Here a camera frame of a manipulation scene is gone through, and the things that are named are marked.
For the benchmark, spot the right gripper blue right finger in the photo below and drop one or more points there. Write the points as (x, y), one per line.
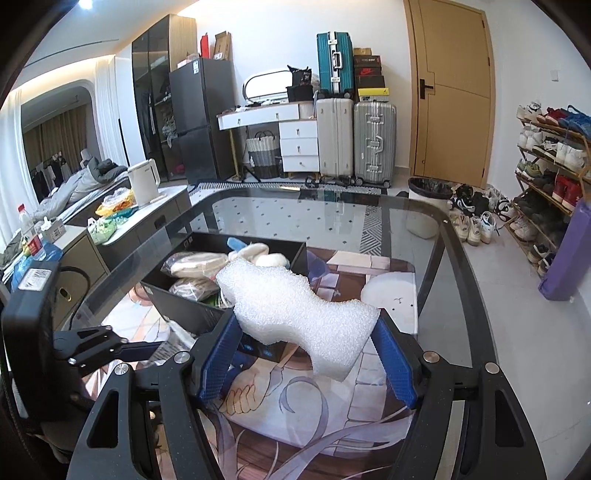
(496, 441)

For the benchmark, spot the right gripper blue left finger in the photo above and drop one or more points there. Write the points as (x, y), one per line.
(117, 440)

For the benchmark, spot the black cardboard box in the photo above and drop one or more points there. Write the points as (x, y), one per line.
(184, 286)

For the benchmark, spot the white foam block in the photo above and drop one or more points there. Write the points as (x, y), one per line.
(273, 304)

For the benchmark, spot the white blue plush toy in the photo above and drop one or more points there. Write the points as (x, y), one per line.
(256, 253)

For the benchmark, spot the red white plastic packet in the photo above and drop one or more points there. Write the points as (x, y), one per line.
(178, 340)

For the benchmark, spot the grey side cabinet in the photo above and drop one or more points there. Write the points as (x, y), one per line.
(143, 224)

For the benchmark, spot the plastic water bottle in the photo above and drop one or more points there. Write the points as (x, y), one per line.
(30, 240)

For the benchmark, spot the purple bag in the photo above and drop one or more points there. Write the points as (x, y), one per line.
(572, 260)

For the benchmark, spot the white electric kettle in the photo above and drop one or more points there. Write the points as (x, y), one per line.
(144, 180)

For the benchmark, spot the white trash bin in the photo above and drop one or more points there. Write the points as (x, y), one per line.
(431, 194)

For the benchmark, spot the wooden shoe rack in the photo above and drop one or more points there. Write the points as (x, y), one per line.
(553, 174)

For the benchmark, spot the woven laundry basket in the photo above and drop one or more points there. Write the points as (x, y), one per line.
(264, 154)

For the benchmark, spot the black refrigerator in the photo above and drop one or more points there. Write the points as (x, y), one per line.
(200, 91)

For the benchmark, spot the white dresser desk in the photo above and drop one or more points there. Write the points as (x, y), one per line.
(293, 124)

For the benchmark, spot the silver suitcase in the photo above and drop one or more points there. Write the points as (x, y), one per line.
(374, 142)

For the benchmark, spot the tall dark wardrobe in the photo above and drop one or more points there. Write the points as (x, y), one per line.
(154, 55)

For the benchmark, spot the white suitcase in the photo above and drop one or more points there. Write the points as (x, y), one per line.
(335, 136)

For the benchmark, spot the oval vanity mirror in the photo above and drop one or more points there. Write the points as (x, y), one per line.
(267, 88)

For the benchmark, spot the black handbag on desk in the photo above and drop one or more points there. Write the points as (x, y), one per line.
(301, 88)

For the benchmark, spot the stacked shoe boxes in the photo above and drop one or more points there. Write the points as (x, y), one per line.
(369, 78)

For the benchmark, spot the wooden door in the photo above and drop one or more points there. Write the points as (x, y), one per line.
(453, 93)

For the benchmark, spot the teal suitcase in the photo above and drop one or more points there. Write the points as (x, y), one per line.
(335, 65)

